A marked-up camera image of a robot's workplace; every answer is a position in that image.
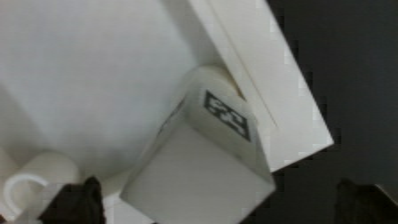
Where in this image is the white leg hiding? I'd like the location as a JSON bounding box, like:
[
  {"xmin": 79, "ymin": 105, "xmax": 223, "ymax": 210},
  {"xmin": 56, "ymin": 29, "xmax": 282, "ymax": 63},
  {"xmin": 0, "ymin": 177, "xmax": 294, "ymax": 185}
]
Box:
[{"xmin": 120, "ymin": 66, "xmax": 275, "ymax": 224}]

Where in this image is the white square tabletop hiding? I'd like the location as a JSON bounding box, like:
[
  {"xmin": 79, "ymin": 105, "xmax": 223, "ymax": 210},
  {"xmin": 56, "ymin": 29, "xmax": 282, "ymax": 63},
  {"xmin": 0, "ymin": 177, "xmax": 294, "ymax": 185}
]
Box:
[{"xmin": 0, "ymin": 0, "xmax": 332, "ymax": 224}]

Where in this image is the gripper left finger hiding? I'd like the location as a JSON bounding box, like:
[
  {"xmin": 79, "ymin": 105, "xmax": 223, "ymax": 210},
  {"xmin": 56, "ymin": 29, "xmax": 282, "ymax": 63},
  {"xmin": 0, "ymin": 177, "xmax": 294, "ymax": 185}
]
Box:
[{"xmin": 37, "ymin": 177, "xmax": 106, "ymax": 224}]

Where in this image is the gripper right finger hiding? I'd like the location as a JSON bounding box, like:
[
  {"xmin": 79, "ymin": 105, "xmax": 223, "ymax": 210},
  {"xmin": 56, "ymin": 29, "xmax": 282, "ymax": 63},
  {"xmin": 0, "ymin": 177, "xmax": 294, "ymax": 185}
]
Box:
[{"xmin": 333, "ymin": 179, "xmax": 398, "ymax": 224}]

